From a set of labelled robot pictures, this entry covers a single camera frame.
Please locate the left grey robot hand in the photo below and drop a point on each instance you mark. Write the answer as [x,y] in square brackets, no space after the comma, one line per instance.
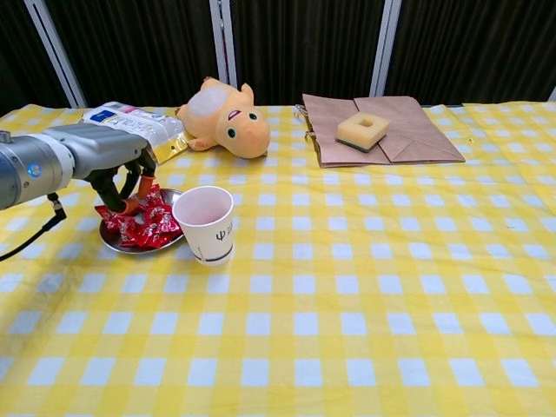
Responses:
[108,152]

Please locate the white paper cup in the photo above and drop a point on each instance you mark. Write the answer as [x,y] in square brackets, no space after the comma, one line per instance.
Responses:
[213,243]

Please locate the red wrapped candy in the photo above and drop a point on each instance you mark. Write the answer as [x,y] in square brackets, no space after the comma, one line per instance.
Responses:
[104,212]
[154,195]
[130,237]
[167,226]

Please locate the silver metal plate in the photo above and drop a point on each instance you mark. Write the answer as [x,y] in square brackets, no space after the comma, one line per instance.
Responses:
[171,197]

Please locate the white rice bag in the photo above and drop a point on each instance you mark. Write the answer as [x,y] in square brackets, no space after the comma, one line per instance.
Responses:
[143,123]

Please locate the black pleated curtain panel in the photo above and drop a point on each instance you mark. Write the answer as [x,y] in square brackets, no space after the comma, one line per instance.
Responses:
[304,43]
[17,52]
[478,43]
[139,43]

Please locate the orange plush toy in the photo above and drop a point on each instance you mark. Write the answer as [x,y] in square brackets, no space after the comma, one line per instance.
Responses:
[243,134]

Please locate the yellow square sponge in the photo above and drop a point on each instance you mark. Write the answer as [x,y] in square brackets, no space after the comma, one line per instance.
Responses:
[347,134]

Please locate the yellow checked tablecloth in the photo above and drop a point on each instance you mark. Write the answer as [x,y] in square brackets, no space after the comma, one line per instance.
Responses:
[347,304]

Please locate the brown paper bag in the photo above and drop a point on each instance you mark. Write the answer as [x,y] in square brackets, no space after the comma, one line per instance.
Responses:
[412,130]

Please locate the white frame post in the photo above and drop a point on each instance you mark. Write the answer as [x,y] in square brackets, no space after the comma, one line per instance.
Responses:
[217,35]
[61,61]
[386,43]

